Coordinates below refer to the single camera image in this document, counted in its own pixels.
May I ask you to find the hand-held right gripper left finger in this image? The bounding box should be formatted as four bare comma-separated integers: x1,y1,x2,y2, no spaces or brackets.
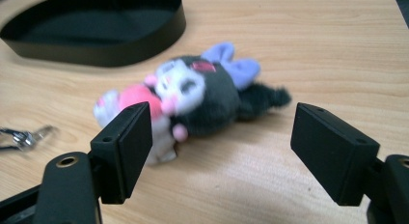
90,101,153,206

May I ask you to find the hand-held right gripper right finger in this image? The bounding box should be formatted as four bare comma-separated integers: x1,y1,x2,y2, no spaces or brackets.
289,101,381,207

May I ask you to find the black and white plush toy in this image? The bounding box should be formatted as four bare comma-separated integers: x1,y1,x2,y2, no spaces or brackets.
93,41,293,165

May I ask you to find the metal key ring clasp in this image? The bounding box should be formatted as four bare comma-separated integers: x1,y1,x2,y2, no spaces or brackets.
0,125,58,153

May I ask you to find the black hook stand with tray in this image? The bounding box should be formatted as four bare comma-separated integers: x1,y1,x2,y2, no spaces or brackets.
0,0,187,69

